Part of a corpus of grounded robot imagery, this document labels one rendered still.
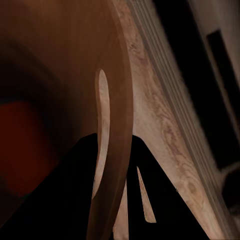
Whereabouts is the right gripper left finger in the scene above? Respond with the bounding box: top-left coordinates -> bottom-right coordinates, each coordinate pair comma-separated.
0,133 -> 98,240

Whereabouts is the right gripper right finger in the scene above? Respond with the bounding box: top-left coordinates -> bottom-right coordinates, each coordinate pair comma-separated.
126,135 -> 210,240

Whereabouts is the trash can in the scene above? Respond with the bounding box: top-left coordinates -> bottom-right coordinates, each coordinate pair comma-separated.
0,0 -> 134,240

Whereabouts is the can of soda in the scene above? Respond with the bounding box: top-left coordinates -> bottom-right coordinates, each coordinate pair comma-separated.
0,95 -> 61,199

